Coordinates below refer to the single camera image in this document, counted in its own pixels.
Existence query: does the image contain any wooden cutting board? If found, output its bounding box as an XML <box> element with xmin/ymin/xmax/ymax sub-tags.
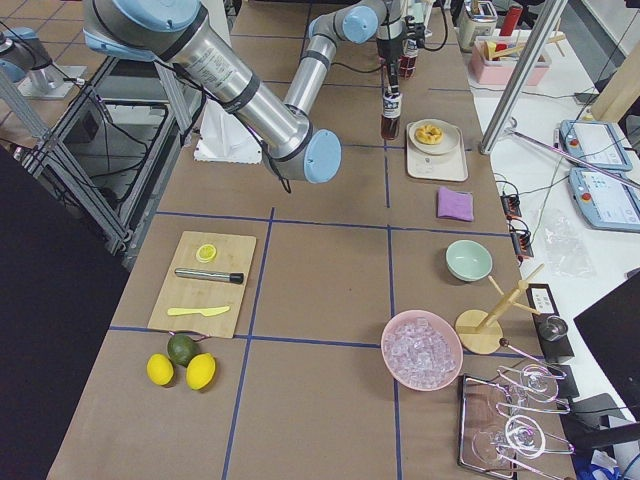
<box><xmin>148</xmin><ymin>231</ymin><xmax>256</xmax><ymax>338</ymax></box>

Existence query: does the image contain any steel muddler black tip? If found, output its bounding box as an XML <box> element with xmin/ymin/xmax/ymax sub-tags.
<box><xmin>174</xmin><ymin>268</ymin><xmax>244</xmax><ymax>285</ymax></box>

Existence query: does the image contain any silver toaster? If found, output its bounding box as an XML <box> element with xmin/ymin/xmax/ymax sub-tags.
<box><xmin>458</xmin><ymin>1</ymin><xmax>498</xmax><ymax>52</ymax></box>

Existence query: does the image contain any mint green bowl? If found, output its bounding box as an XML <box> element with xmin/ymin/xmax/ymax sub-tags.
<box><xmin>445</xmin><ymin>239</ymin><xmax>493</xmax><ymax>282</ymax></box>

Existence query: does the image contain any teach pendant near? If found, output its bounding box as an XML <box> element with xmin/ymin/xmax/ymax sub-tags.
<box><xmin>569</xmin><ymin>168</ymin><xmax>639</xmax><ymax>233</ymax></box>

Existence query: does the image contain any teach pendant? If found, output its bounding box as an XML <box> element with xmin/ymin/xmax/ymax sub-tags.
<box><xmin>559</xmin><ymin>120</ymin><xmax>632</xmax><ymax>172</ymax></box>
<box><xmin>569</xmin><ymin>168</ymin><xmax>639</xmax><ymax>233</ymax></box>

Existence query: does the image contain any black slate tray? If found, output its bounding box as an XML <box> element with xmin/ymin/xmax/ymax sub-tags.
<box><xmin>526</xmin><ymin>283</ymin><xmax>574</xmax><ymax>363</ymax></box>

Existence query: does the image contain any copper wire bottle rack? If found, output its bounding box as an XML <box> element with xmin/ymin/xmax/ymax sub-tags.
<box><xmin>376</xmin><ymin>32</ymin><xmax>424</xmax><ymax>85</ymax></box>

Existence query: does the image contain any purple folded cloth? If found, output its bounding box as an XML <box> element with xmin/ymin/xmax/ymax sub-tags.
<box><xmin>437</xmin><ymin>187</ymin><xmax>474</xmax><ymax>222</ymax></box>

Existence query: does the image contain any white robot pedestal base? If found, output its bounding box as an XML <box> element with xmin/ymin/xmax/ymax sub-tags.
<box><xmin>194</xmin><ymin>100</ymin><xmax>262</xmax><ymax>165</ymax></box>

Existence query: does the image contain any wooden mug tree stand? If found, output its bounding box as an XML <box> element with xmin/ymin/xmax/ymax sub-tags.
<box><xmin>455</xmin><ymin>264</ymin><xmax>544</xmax><ymax>355</ymax></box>

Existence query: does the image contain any cream round plate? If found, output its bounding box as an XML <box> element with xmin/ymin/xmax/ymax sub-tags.
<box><xmin>407</xmin><ymin>119</ymin><xmax>461</xmax><ymax>155</ymax></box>

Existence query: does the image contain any teach pendant far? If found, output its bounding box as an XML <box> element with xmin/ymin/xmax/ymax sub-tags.
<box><xmin>559</xmin><ymin>120</ymin><xmax>632</xmax><ymax>172</ymax></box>

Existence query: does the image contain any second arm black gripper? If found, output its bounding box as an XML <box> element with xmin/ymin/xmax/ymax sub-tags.
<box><xmin>376</xmin><ymin>35</ymin><xmax>404</xmax><ymax>95</ymax></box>

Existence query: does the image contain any chrome wine glass rack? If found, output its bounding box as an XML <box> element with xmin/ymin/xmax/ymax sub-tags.
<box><xmin>457</xmin><ymin>363</ymin><xmax>574</xmax><ymax>479</ymax></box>

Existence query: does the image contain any pink bowl of ice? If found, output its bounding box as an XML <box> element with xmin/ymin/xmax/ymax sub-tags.
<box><xmin>381</xmin><ymin>310</ymin><xmax>463</xmax><ymax>392</ymax></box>

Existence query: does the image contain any aluminium frame post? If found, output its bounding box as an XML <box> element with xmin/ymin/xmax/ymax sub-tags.
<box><xmin>479</xmin><ymin>0</ymin><xmax>567</xmax><ymax>155</ymax></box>

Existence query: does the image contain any glazed twisted donut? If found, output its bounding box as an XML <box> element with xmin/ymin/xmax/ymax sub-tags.
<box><xmin>414</xmin><ymin>124</ymin><xmax>444</xmax><ymax>145</ymax></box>

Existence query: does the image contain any pink storage bin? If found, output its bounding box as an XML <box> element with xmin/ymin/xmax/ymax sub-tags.
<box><xmin>470</xmin><ymin>40</ymin><xmax>551</xmax><ymax>86</ymax></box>

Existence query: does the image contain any green lime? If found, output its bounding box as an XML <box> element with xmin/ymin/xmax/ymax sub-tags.
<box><xmin>167</xmin><ymin>334</ymin><xmax>199</xmax><ymax>367</ymax></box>

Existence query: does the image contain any yellow lemon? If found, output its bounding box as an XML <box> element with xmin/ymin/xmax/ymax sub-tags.
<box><xmin>186</xmin><ymin>353</ymin><xmax>216</xmax><ymax>390</ymax></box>
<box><xmin>146</xmin><ymin>353</ymin><xmax>174</xmax><ymax>386</ymax></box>

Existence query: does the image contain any yellow plastic knife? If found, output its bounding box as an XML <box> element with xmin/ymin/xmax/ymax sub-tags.
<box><xmin>166</xmin><ymin>306</ymin><xmax>231</xmax><ymax>317</ymax></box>

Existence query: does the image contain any steel measuring jigger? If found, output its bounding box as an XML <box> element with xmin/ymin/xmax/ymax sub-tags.
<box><xmin>538</xmin><ymin>315</ymin><xmax>568</xmax><ymax>342</ymax></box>

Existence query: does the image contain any red thermos bottle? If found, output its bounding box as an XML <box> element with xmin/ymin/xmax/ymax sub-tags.
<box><xmin>499</xmin><ymin>4</ymin><xmax>523</xmax><ymax>37</ymax></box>

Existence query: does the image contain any yellow lemon left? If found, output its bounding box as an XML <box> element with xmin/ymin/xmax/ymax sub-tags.
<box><xmin>146</xmin><ymin>353</ymin><xmax>174</xmax><ymax>386</ymax></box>

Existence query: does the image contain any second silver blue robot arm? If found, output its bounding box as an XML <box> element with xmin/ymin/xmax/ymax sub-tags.
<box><xmin>83</xmin><ymin>1</ymin><xmax>407</xmax><ymax>183</ymax></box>

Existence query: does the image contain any metal rod pointer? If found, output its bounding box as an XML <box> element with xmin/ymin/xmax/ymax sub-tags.
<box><xmin>504</xmin><ymin>118</ymin><xmax>640</xmax><ymax>189</ymax></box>

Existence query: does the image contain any clear plastic bag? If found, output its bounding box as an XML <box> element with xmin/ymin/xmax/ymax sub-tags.
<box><xmin>541</xmin><ymin>209</ymin><xmax>596</xmax><ymax>278</ymax></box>

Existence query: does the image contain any dark tea bottle white cap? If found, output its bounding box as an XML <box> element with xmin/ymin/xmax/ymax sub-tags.
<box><xmin>380</xmin><ymin>89</ymin><xmax>402</xmax><ymax>140</ymax></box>

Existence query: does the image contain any cream serving tray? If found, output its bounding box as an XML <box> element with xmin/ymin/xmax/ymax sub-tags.
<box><xmin>406</xmin><ymin>122</ymin><xmax>468</xmax><ymax>182</ymax></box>

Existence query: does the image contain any yellow lemon right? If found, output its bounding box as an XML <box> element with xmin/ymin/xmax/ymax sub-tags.
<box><xmin>186</xmin><ymin>353</ymin><xmax>216</xmax><ymax>390</ymax></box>

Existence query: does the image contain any lemon slice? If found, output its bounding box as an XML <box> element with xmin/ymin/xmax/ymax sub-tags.
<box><xmin>195</xmin><ymin>243</ymin><xmax>217</xmax><ymax>263</ymax></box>

